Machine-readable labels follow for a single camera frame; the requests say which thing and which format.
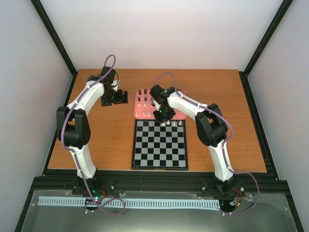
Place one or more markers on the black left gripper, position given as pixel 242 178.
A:
pixel 119 100

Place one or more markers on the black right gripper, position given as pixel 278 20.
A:
pixel 161 120

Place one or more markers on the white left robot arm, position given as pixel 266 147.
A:
pixel 72 126

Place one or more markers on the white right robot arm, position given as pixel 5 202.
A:
pixel 211 128

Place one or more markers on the pink piece tray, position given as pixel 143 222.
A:
pixel 143 108

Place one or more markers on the black piece back row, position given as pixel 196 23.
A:
pixel 143 91

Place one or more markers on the black and grey chessboard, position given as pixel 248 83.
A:
pixel 157 147

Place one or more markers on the black aluminium frame rail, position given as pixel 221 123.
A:
pixel 199 183

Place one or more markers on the light blue cable duct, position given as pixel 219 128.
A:
pixel 130 203

